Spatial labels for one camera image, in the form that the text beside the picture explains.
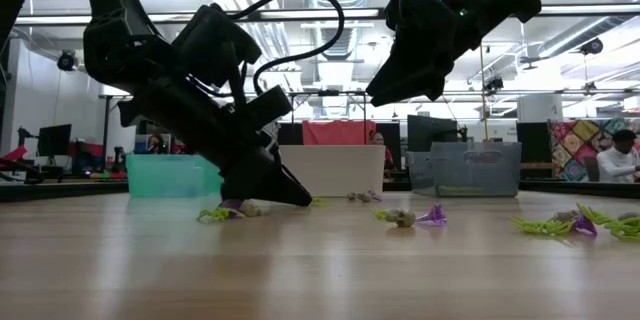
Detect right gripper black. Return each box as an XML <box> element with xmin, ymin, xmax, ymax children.
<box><xmin>366</xmin><ymin>0</ymin><xmax>502</xmax><ymax>108</ymax></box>

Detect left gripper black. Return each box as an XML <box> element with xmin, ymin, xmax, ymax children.
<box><xmin>117</xmin><ymin>77</ymin><xmax>314</xmax><ymax>208</ymax></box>

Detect black partition panel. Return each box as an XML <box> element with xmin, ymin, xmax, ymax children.
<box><xmin>516</xmin><ymin>122</ymin><xmax>551</xmax><ymax>164</ymax></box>
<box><xmin>384</xmin><ymin>122</ymin><xmax>403</xmax><ymax>171</ymax></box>
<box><xmin>277</xmin><ymin>123</ymin><xmax>304</xmax><ymax>147</ymax></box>

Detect black computer monitor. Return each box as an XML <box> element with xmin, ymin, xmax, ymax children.
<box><xmin>407</xmin><ymin>114</ymin><xmax>469</xmax><ymax>154</ymax></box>
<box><xmin>37</xmin><ymin>123</ymin><xmax>73</xmax><ymax>158</ymax></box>

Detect person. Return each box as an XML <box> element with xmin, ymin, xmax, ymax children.
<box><xmin>147</xmin><ymin>133</ymin><xmax>169</xmax><ymax>155</ymax></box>
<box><xmin>368</xmin><ymin>129</ymin><xmax>396</xmax><ymax>181</ymax></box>
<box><xmin>596</xmin><ymin>128</ymin><xmax>640</xmax><ymax>184</ymax></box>

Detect white plastic bin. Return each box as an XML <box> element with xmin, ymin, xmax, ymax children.
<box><xmin>278</xmin><ymin>144</ymin><xmax>387</xmax><ymax>198</ymax></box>

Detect red hanging cloth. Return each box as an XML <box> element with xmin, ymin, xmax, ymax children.
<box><xmin>302</xmin><ymin>119</ymin><xmax>377</xmax><ymax>147</ymax></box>

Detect teal plastic bin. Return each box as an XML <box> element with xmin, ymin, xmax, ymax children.
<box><xmin>125</xmin><ymin>153</ymin><xmax>224</xmax><ymax>199</ymax></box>

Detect grey translucent plastic bin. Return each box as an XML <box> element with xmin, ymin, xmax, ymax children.
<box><xmin>405</xmin><ymin>141</ymin><xmax>523</xmax><ymax>198</ymax></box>

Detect white building column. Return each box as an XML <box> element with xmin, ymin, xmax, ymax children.
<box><xmin>99</xmin><ymin>90</ymin><xmax>139</xmax><ymax>155</ymax></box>
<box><xmin>517</xmin><ymin>92</ymin><xmax>565</xmax><ymax>123</ymax></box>

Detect colourful patchwork quilt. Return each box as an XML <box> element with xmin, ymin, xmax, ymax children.
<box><xmin>548</xmin><ymin>118</ymin><xmax>640</xmax><ymax>184</ymax></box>

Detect black beam with light strips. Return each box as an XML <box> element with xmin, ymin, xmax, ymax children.
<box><xmin>14</xmin><ymin>3</ymin><xmax>640</xmax><ymax>26</ymax></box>

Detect black ceiling spotlight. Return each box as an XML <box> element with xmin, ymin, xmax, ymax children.
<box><xmin>580</xmin><ymin>37</ymin><xmax>605</xmax><ymax>57</ymax></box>
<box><xmin>56</xmin><ymin>50</ymin><xmax>80</xmax><ymax>73</ymax></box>

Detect red robot part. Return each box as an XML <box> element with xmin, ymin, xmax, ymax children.
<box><xmin>0</xmin><ymin>143</ymin><xmax>31</xmax><ymax>164</ymax></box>

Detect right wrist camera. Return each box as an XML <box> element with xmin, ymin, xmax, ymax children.
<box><xmin>384</xmin><ymin>0</ymin><xmax>459</xmax><ymax>36</ymax></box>

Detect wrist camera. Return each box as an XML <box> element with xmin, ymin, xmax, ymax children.
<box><xmin>172</xmin><ymin>3</ymin><xmax>264</xmax><ymax>89</ymax></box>
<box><xmin>384</xmin><ymin>0</ymin><xmax>459</xmax><ymax>36</ymax></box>

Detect silver ceiling duct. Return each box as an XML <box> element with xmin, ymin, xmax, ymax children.
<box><xmin>304</xmin><ymin>0</ymin><xmax>374</xmax><ymax>61</ymax></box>

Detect black horizontal rail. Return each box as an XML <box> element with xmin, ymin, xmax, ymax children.
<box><xmin>99</xmin><ymin>88</ymin><xmax>640</xmax><ymax>99</ymax></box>

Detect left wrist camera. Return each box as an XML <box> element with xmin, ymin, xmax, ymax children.
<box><xmin>172</xmin><ymin>3</ymin><xmax>264</xmax><ymax>89</ymax></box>

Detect black vertical post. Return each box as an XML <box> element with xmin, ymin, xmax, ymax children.
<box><xmin>0</xmin><ymin>39</ymin><xmax>12</xmax><ymax>159</ymax></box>

